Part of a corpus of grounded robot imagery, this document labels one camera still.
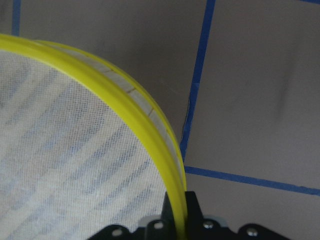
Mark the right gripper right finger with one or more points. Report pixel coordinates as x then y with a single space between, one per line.
194 212

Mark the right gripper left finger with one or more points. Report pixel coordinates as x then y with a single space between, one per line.
167 211

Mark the yellow steamer layer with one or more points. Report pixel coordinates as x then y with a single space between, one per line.
82 146

